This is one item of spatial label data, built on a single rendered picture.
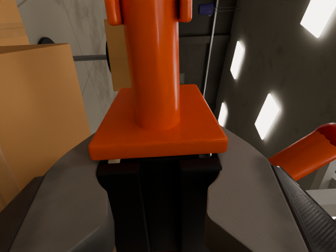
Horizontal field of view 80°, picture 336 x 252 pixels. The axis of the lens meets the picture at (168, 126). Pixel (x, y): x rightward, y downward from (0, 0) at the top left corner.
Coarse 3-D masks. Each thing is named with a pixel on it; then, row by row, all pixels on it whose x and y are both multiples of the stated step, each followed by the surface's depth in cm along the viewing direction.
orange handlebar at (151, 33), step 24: (120, 0) 7; (144, 0) 7; (168, 0) 7; (120, 24) 8; (144, 24) 7; (168, 24) 7; (144, 48) 8; (168, 48) 8; (144, 72) 8; (168, 72) 8; (144, 96) 8; (168, 96) 9; (144, 120) 9; (168, 120) 9
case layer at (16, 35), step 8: (0, 0) 68; (8, 0) 72; (0, 8) 68; (8, 8) 72; (16, 8) 76; (0, 16) 68; (8, 16) 72; (16, 16) 76; (0, 24) 68; (8, 24) 71; (16, 24) 75; (0, 32) 68; (8, 32) 71; (16, 32) 75; (24, 32) 80; (0, 40) 67; (8, 40) 71; (16, 40) 75; (24, 40) 79
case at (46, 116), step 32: (0, 64) 16; (32, 64) 21; (64, 64) 27; (0, 96) 16; (32, 96) 20; (64, 96) 27; (0, 128) 16; (32, 128) 20; (64, 128) 26; (0, 160) 16; (32, 160) 20; (0, 192) 16
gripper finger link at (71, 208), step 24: (72, 168) 8; (96, 168) 8; (48, 192) 7; (72, 192) 7; (96, 192) 7; (48, 216) 6; (72, 216) 6; (96, 216) 6; (24, 240) 6; (48, 240) 6; (72, 240) 6; (96, 240) 6
